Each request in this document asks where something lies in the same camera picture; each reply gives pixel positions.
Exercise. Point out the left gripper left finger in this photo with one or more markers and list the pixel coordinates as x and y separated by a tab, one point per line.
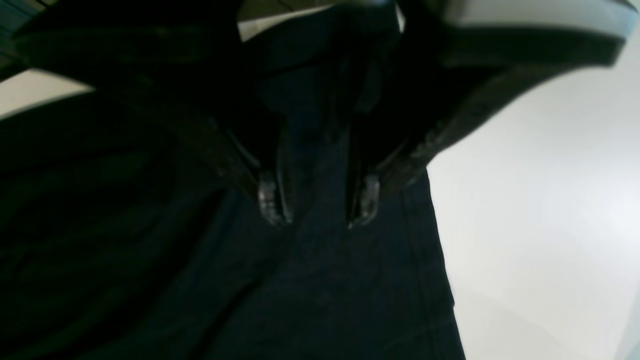
180	64

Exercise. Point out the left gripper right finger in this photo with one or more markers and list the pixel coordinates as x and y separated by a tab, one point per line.
455	65

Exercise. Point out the black T-shirt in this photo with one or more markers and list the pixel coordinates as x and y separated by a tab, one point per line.
119	243

